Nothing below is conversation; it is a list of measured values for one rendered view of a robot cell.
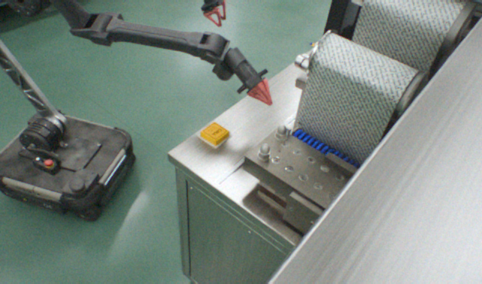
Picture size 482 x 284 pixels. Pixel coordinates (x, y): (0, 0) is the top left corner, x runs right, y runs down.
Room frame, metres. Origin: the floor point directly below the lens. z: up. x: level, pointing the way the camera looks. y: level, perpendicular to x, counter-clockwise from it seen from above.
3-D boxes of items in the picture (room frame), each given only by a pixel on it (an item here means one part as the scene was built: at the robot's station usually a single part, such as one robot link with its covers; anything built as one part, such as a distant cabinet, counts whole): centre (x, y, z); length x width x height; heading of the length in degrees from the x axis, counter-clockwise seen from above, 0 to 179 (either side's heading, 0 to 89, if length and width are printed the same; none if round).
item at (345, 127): (0.79, -0.26, 1.11); 0.23 x 0.01 x 0.18; 55
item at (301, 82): (0.96, -0.18, 1.05); 0.06 x 0.05 x 0.31; 55
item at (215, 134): (0.91, 0.09, 0.91); 0.07 x 0.07 x 0.02; 55
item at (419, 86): (0.76, -0.40, 1.25); 0.15 x 0.01 x 0.15; 145
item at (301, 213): (0.58, -0.18, 0.96); 0.10 x 0.03 x 0.11; 55
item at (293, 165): (0.66, -0.23, 1.00); 0.40 x 0.16 x 0.06; 55
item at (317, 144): (0.77, -0.25, 1.03); 0.21 x 0.04 x 0.03; 55
